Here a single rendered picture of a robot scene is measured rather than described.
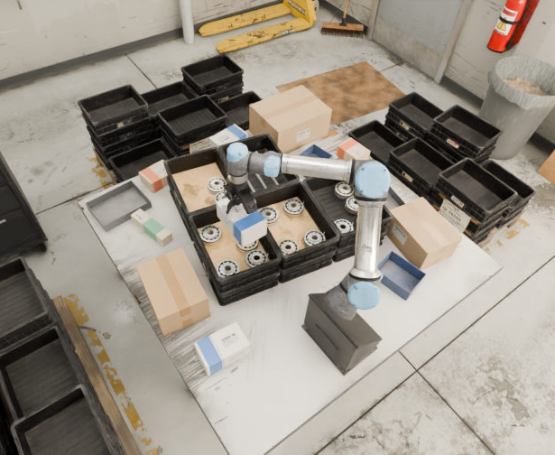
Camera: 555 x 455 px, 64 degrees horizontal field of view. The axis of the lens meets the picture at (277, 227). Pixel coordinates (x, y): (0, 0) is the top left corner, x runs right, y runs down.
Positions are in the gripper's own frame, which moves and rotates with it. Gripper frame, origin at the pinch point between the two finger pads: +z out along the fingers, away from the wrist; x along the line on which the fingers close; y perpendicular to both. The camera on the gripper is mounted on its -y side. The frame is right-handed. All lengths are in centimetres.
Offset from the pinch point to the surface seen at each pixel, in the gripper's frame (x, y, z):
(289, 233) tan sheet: -25.9, -2.2, 27.9
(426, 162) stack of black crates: -172, 21, 73
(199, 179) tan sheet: -8, 53, 28
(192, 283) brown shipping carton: 27.1, -2.2, 25.0
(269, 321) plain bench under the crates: 5, -30, 41
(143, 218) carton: 26, 51, 35
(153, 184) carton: 11, 69, 34
